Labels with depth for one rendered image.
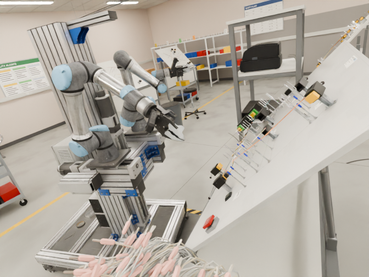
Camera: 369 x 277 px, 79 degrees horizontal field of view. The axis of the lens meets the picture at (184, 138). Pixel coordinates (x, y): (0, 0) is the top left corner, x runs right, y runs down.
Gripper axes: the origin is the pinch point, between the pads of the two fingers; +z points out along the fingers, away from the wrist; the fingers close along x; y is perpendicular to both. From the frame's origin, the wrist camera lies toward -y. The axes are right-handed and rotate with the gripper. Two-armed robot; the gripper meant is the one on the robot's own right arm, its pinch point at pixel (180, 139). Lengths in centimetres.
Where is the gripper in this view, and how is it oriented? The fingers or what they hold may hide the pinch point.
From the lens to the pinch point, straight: 93.4
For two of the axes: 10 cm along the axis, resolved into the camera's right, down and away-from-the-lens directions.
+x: -3.9, 7.1, 5.9
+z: 7.6, 6.1, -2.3
